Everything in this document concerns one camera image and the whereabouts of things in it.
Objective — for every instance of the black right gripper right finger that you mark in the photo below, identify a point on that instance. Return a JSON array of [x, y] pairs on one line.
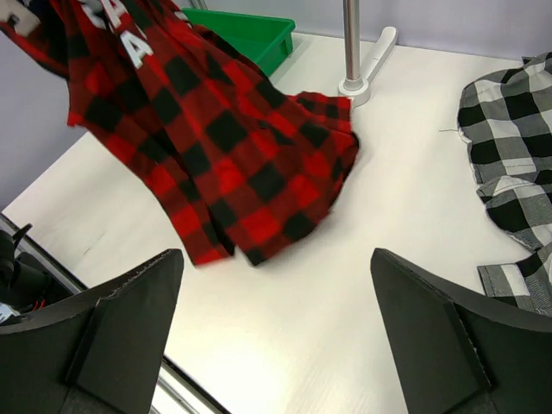
[[457, 351]]

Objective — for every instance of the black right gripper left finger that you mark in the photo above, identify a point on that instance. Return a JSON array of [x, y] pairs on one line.
[[99, 351]]

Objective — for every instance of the red black plaid shirt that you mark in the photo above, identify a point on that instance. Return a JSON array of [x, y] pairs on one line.
[[236, 164]]

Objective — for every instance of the black white plaid shirt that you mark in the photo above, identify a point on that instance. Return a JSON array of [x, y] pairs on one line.
[[505, 119]]

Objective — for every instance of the green plastic tray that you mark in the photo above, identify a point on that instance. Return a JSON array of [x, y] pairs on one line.
[[265, 40]]

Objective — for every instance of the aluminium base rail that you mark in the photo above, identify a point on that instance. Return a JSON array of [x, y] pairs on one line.
[[32, 279]]

